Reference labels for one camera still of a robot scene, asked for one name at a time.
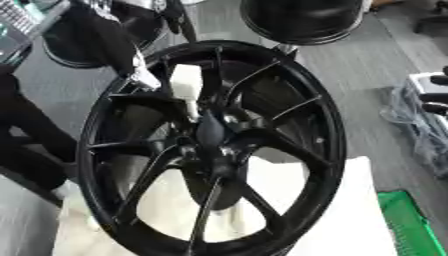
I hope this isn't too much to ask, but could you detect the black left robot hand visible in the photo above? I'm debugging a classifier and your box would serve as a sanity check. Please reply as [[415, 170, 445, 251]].
[[106, 89, 231, 145]]

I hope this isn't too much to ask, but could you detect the white pin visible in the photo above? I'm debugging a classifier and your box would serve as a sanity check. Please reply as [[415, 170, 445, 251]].
[[168, 63, 205, 122]]

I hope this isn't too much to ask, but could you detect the black spoked wheel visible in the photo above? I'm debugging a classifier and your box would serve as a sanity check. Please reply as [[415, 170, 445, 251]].
[[77, 39, 350, 256]]

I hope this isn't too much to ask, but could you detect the person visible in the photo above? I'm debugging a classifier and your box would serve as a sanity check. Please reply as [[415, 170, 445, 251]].
[[0, 64, 81, 202]]

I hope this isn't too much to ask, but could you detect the white padding sheet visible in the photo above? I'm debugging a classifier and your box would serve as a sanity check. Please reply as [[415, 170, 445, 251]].
[[50, 155, 399, 256]]

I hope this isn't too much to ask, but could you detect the green plastic crate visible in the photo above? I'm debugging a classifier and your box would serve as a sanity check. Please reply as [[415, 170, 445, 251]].
[[374, 189, 448, 256]]

